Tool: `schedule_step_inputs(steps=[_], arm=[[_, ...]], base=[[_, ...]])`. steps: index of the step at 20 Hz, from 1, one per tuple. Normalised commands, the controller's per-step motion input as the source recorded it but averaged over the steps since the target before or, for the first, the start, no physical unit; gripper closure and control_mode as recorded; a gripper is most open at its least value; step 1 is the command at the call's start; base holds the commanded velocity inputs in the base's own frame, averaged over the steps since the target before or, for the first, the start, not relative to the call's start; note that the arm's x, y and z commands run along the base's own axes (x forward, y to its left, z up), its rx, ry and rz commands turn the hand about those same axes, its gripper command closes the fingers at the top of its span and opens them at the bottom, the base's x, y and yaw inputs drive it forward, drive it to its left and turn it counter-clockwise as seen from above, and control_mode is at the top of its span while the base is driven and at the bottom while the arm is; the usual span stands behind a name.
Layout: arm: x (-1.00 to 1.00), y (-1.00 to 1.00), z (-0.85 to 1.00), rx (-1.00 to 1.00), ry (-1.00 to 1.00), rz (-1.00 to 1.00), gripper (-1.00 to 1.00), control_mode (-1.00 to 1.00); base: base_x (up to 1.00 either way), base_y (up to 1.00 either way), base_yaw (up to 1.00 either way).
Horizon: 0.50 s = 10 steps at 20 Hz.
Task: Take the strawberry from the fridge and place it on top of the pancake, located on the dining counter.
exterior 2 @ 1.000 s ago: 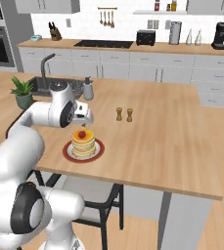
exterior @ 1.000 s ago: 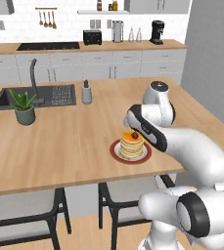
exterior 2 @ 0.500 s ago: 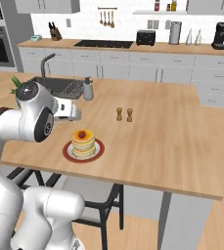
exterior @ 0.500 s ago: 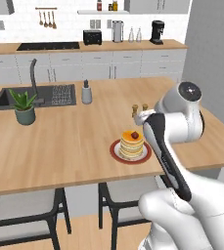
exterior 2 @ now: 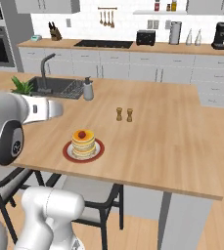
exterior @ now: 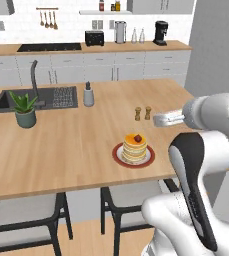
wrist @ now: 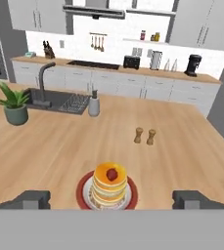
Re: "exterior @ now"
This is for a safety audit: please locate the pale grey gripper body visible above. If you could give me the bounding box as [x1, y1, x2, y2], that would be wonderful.
[152, 109, 186, 128]

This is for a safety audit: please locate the green plant in grey pot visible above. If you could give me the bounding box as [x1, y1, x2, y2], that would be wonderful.
[8, 91, 39, 130]

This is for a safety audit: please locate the grey soap dispenser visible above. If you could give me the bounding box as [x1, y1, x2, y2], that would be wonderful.
[82, 81, 96, 108]

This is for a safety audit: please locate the dark grey tap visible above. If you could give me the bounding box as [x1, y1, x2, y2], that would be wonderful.
[30, 59, 47, 108]

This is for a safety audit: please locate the white wall shelf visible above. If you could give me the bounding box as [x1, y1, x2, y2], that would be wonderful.
[78, 9, 133, 16]

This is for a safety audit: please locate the grey double wall socket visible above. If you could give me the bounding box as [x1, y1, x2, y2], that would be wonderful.
[91, 19, 105, 31]

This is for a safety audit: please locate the black framed stool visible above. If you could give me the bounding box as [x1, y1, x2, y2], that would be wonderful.
[0, 191, 74, 256]
[100, 179, 180, 256]

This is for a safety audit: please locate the small wooden shaker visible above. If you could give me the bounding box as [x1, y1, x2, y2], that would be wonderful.
[144, 106, 152, 121]
[134, 106, 142, 122]

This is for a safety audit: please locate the black sink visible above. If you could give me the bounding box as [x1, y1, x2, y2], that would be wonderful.
[0, 86, 79, 115]

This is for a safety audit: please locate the pancake stack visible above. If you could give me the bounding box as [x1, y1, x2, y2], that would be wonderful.
[121, 133, 148, 165]

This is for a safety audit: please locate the black toaster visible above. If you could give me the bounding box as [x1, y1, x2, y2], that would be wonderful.
[84, 30, 106, 47]

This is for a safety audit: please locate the black hob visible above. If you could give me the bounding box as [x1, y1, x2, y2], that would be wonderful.
[16, 42, 83, 53]

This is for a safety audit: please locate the red rimmed white plate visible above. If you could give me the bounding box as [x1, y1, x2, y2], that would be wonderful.
[111, 142, 156, 169]

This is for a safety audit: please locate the black coffee machine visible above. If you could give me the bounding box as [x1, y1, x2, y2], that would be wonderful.
[152, 20, 169, 47]

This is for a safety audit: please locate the grey fridge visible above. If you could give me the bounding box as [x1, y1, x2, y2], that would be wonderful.
[184, 0, 229, 98]

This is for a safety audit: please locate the grey base cupboard run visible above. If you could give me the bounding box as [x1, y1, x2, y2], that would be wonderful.
[0, 49, 192, 88]

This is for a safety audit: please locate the clear glass bottle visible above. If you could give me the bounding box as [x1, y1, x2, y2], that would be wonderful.
[138, 28, 146, 45]
[130, 27, 139, 45]

